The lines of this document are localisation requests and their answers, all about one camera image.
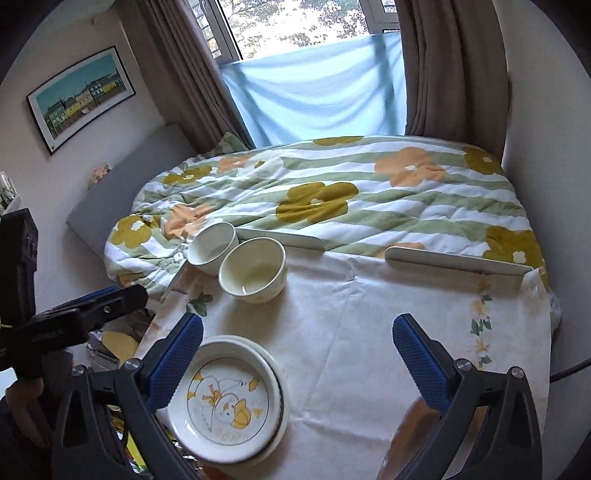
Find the black cable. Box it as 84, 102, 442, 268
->
549, 357, 591, 384

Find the brown curtain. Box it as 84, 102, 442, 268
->
394, 0, 510, 158
114, 1, 254, 153

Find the white ribbed ceramic bowl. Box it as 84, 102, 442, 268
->
187, 222, 238, 276

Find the cream ceramic bowl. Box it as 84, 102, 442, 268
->
218, 237, 287, 305

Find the framed city picture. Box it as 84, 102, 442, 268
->
27, 46, 135, 154

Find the cream floral tablecloth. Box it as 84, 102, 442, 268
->
138, 248, 552, 479

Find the floral green striped duvet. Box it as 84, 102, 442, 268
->
103, 134, 545, 300

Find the brown right curtain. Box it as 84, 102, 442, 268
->
394, 0, 510, 158

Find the white duck picture plate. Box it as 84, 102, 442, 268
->
166, 345, 284, 464

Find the person's left hand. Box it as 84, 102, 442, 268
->
5, 378, 52, 447

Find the light blue window sheet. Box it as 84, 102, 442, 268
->
221, 32, 407, 148

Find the grey headboard panel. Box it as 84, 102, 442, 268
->
66, 124, 197, 259

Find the brown left curtain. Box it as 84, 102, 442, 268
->
114, 1, 254, 153

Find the window frame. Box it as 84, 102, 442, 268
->
188, 0, 400, 63

